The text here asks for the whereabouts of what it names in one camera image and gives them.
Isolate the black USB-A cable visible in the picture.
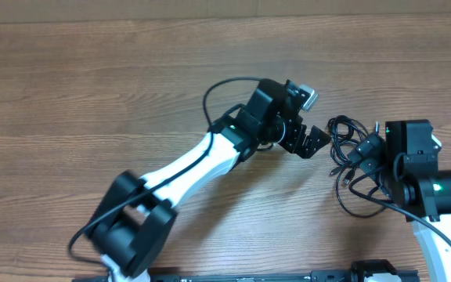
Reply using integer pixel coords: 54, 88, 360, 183
326, 114, 371, 185

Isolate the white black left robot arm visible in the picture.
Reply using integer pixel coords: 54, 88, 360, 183
82, 78, 330, 281

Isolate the black left camera cable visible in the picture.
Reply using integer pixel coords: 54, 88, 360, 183
67, 76, 265, 269

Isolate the black camera cable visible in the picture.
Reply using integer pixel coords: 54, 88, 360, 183
347, 152, 451, 275
67, 76, 265, 269

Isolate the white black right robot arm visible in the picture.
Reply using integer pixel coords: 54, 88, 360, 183
348, 119, 451, 281

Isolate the black right camera cable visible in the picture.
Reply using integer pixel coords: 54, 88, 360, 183
347, 152, 451, 275

